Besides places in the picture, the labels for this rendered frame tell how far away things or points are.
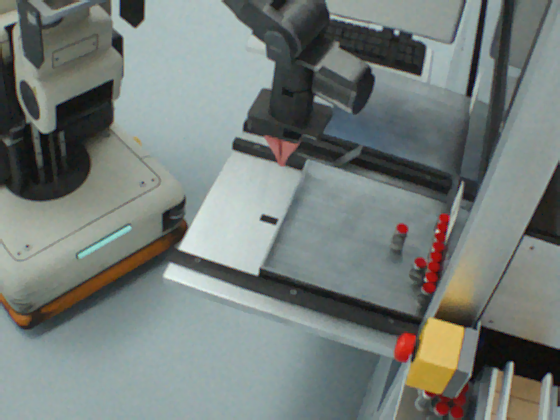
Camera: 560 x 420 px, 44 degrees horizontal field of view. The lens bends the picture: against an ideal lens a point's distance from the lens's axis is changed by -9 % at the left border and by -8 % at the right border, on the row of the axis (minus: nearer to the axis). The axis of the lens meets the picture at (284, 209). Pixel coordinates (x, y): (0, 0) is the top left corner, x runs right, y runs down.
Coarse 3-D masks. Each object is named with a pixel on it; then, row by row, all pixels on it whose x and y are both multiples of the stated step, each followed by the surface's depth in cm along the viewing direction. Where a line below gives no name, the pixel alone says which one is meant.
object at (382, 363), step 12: (468, 12) 261; (468, 24) 238; (456, 48) 282; (456, 60) 254; (456, 72) 232; (456, 84) 210; (384, 360) 161; (480, 360) 109; (492, 360) 109; (504, 360) 109; (372, 372) 190; (384, 372) 148; (516, 372) 108; (528, 372) 108; (540, 372) 108; (372, 384) 174; (468, 384) 107; (552, 384) 107; (372, 396) 158; (360, 408) 186; (372, 408) 145
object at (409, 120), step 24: (384, 72) 152; (384, 96) 151; (408, 96) 152; (432, 96) 152; (456, 96) 150; (336, 120) 144; (360, 120) 144; (384, 120) 145; (408, 120) 147; (432, 120) 148; (456, 120) 149; (336, 144) 136; (360, 144) 135; (384, 144) 140; (408, 144) 141; (432, 144) 142; (456, 144) 143; (432, 168) 133; (456, 168) 138
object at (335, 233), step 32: (320, 192) 129; (352, 192) 130; (384, 192) 129; (288, 224) 124; (320, 224) 124; (352, 224) 125; (384, 224) 126; (416, 224) 127; (288, 256) 119; (320, 256) 120; (352, 256) 120; (384, 256) 121; (416, 256) 122; (320, 288) 111; (352, 288) 116; (384, 288) 116; (416, 288) 117; (416, 320) 110
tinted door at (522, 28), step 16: (528, 0) 95; (544, 0) 80; (512, 16) 111; (528, 16) 91; (512, 32) 105; (528, 32) 87; (512, 48) 100; (528, 48) 83; (512, 64) 95; (512, 80) 91; (496, 128) 95
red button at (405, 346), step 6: (402, 336) 95; (408, 336) 94; (414, 336) 95; (402, 342) 94; (408, 342) 94; (414, 342) 94; (396, 348) 94; (402, 348) 94; (408, 348) 93; (414, 348) 95; (396, 354) 94; (402, 354) 94; (408, 354) 93; (402, 360) 94; (408, 360) 94
